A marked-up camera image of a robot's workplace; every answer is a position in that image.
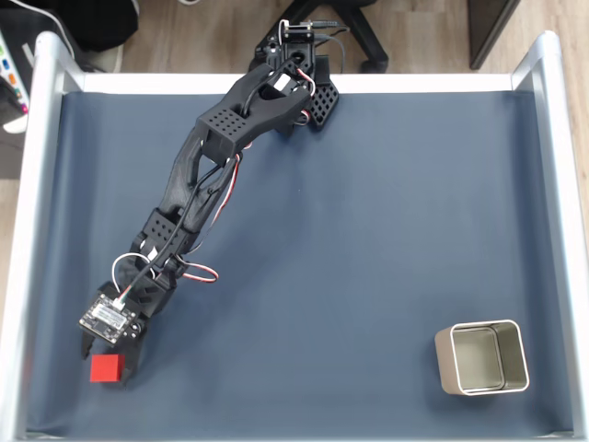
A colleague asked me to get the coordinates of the red cube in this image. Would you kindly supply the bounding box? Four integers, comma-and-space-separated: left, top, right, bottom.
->
88, 354, 127, 384

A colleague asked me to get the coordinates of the square metal container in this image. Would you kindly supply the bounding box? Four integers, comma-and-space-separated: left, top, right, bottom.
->
433, 318, 531, 398

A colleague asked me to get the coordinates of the dark blue mat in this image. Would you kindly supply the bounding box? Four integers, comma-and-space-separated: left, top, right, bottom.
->
25, 89, 576, 438

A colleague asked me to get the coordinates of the grey device with coloured buttons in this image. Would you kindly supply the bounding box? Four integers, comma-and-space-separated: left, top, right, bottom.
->
0, 8, 75, 135

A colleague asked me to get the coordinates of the person's leg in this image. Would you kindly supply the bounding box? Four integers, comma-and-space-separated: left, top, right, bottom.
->
59, 0, 140, 52

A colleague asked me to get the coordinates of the dark cabinet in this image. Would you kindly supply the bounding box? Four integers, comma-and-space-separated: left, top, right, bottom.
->
468, 0, 525, 71

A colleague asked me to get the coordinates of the camera circuit board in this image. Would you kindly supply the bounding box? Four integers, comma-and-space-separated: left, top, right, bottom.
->
76, 294, 140, 345

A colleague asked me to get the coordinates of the white red black servo cable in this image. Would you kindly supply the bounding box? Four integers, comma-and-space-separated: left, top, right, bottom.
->
200, 151, 244, 243
177, 261, 221, 285
111, 251, 158, 306

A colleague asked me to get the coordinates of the black camera cable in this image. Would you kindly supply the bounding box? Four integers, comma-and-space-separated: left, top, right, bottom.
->
120, 89, 259, 303

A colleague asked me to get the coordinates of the aluminium table frame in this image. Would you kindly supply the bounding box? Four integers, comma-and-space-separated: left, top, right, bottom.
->
0, 29, 589, 442

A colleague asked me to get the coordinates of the black power cable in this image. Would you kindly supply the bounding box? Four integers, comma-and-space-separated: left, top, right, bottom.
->
306, 17, 352, 75

